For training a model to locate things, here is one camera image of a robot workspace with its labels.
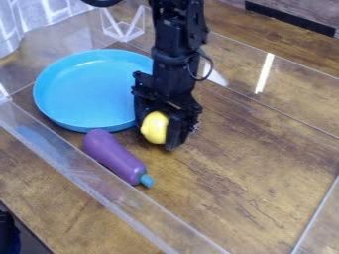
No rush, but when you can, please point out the clear acrylic enclosure wall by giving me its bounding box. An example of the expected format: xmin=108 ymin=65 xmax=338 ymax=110
xmin=0 ymin=0 xmax=339 ymax=254

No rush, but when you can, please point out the yellow toy lemon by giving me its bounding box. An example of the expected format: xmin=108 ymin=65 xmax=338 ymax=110
xmin=140 ymin=111 xmax=169 ymax=144

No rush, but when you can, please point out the purple toy eggplant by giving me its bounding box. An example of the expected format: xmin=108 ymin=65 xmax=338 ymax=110
xmin=84 ymin=129 xmax=155 ymax=188

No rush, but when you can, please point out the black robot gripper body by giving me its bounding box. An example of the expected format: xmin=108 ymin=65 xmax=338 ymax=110
xmin=131 ymin=49 xmax=203 ymax=114

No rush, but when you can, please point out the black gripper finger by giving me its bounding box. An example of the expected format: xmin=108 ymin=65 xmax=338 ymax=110
xmin=164 ymin=112 xmax=199 ymax=151
xmin=133 ymin=95 xmax=157 ymax=128

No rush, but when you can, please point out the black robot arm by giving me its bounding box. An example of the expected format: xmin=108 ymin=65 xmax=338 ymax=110
xmin=131 ymin=0 xmax=211 ymax=151

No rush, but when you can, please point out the white patterned curtain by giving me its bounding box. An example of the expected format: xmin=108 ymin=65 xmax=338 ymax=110
xmin=0 ymin=0 xmax=104 ymax=59

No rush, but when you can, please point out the blue round tray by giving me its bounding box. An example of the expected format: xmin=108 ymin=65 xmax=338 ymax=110
xmin=33 ymin=49 xmax=152 ymax=133

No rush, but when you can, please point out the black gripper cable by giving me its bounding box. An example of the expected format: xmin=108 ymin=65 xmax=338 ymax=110
xmin=184 ymin=48 xmax=215 ymax=82

